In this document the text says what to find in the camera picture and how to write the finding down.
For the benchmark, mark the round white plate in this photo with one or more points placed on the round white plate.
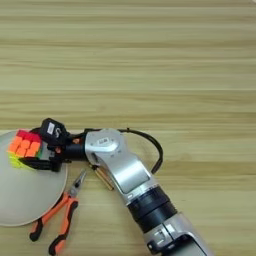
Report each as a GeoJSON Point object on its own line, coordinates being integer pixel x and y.
{"type": "Point", "coordinates": [26, 196]}

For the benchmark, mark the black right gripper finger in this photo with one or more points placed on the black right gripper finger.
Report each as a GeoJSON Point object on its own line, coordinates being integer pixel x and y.
{"type": "Point", "coordinates": [41, 164]}

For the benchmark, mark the small black box white label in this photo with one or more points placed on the small black box white label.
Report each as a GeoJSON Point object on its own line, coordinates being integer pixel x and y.
{"type": "Point", "coordinates": [52, 130]}

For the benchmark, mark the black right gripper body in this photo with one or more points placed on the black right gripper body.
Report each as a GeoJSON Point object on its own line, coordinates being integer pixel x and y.
{"type": "Point", "coordinates": [73, 150]}

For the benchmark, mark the orange and black pliers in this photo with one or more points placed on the orange and black pliers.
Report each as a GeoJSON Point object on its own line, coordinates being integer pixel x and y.
{"type": "Point", "coordinates": [68, 203]}

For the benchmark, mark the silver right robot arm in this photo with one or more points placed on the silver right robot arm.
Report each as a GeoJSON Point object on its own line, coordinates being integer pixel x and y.
{"type": "Point", "coordinates": [130, 170]}

